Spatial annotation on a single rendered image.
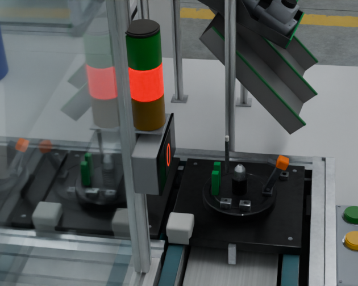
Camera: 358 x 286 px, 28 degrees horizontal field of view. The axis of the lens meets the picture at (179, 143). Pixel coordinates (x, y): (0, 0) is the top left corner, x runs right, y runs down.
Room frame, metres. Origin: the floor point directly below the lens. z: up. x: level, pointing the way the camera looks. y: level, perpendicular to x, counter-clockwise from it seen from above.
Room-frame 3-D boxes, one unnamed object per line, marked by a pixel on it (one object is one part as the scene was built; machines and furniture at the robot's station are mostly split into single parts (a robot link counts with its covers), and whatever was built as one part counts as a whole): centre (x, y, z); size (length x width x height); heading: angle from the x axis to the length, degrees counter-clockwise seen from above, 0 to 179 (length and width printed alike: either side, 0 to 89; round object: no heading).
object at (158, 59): (0.89, 0.04, 1.38); 0.05 x 0.05 x 0.05
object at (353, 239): (0.92, -0.30, 0.96); 0.04 x 0.04 x 0.02
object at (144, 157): (0.89, 0.04, 1.29); 0.12 x 0.05 x 0.25; 169
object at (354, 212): (0.99, -0.32, 0.96); 0.04 x 0.04 x 0.02
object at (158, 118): (0.89, 0.04, 1.28); 0.05 x 0.05 x 0.05
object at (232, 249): (0.93, -0.09, 0.95); 0.01 x 0.01 x 0.04; 79
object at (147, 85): (0.89, 0.04, 1.33); 0.05 x 0.05 x 0.05
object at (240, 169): (1.05, -0.11, 1.04); 0.02 x 0.02 x 0.03
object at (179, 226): (0.97, 0.01, 0.97); 0.05 x 0.05 x 0.04; 79
